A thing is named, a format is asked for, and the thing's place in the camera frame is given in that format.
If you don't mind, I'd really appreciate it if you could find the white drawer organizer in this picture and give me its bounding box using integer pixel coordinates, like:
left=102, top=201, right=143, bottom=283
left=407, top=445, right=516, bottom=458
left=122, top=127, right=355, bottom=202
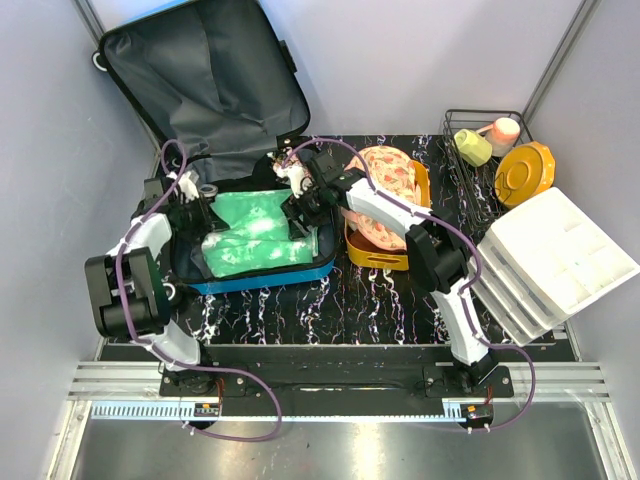
left=469, top=187, right=639, bottom=347

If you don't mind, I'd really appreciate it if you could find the orange plastic basket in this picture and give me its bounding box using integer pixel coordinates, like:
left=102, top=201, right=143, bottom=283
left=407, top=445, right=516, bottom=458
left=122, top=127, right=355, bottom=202
left=341, top=150, right=432, bottom=271

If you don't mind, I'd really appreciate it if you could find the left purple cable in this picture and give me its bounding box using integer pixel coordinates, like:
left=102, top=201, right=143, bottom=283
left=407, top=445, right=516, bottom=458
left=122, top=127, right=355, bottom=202
left=113, top=138, right=284, bottom=442

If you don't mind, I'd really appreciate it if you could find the yellow plate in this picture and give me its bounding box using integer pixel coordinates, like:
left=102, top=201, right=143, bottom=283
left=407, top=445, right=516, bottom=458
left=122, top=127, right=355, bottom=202
left=494, top=141, right=556, bottom=209

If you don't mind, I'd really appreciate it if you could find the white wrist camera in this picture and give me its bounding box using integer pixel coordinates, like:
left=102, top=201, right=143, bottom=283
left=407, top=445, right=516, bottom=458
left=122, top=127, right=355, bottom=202
left=167, top=171, right=200, bottom=203
left=274, top=165, right=313, bottom=198

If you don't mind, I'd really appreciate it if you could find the black floral print garment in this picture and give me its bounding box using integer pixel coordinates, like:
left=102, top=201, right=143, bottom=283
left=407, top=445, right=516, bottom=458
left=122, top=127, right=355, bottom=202
left=251, top=155, right=291, bottom=190

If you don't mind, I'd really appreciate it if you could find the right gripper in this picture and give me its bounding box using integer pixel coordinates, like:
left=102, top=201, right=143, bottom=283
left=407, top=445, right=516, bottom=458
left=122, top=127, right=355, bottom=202
left=280, top=183, right=332, bottom=242

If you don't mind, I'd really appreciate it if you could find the pink cup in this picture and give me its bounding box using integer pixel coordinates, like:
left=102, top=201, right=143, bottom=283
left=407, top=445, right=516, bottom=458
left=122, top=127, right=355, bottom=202
left=477, top=117, right=521, bottom=158

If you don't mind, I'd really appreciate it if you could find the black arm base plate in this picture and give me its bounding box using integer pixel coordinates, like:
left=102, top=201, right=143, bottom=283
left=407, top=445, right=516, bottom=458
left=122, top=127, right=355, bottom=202
left=160, top=345, right=514, bottom=419

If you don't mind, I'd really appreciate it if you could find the black wire dish rack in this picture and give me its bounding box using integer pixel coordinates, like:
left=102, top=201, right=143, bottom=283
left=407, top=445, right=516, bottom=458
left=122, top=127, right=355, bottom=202
left=441, top=108, right=533, bottom=228

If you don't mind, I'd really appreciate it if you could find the green white tie-dye cloth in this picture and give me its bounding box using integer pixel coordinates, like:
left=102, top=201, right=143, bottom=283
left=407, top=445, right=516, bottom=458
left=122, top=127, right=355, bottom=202
left=201, top=190, right=319, bottom=278

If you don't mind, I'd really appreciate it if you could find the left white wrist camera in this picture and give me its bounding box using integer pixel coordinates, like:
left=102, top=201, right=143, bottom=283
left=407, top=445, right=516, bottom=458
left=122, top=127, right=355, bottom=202
left=167, top=171, right=200, bottom=203

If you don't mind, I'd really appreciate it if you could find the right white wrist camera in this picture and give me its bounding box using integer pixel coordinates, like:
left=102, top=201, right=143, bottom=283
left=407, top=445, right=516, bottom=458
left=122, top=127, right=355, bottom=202
left=274, top=165, right=313, bottom=198

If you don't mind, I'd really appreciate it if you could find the blue fish-print suitcase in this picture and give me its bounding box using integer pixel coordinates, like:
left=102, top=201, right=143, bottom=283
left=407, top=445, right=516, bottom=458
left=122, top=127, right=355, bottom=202
left=98, top=1, right=338, bottom=294

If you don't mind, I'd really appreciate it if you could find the aluminium rail frame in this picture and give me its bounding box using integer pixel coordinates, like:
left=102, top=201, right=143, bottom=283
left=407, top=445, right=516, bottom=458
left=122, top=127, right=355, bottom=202
left=48, top=361, right=638, bottom=479

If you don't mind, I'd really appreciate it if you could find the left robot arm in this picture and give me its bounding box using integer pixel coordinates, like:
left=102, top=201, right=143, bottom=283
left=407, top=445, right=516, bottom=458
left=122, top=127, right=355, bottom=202
left=84, top=174, right=220, bottom=396

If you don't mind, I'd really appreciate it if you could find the pink floral patterned cloth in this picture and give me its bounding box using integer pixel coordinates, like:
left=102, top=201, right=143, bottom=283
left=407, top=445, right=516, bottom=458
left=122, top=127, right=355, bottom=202
left=342, top=146, right=422, bottom=251

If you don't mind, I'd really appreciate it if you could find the green cup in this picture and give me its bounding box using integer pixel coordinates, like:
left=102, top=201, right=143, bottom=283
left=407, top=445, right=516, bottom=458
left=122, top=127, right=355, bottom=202
left=454, top=129, right=493, bottom=167

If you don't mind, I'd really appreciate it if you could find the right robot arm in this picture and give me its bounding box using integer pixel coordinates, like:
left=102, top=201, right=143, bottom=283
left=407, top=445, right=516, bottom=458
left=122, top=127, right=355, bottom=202
left=274, top=152, right=497, bottom=397

